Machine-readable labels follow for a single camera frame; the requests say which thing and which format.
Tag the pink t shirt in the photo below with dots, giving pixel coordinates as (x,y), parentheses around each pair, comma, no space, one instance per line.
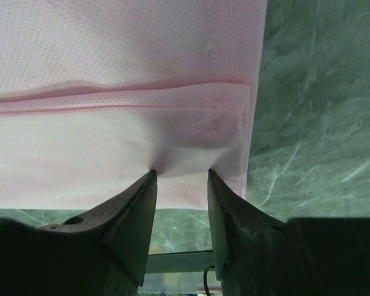
(94,94)

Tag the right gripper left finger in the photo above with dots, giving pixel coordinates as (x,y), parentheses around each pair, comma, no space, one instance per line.
(123,224)

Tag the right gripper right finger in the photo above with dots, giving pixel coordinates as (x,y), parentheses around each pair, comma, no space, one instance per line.
(228,213)

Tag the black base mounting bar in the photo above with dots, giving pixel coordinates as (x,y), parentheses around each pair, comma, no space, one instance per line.
(179,262)

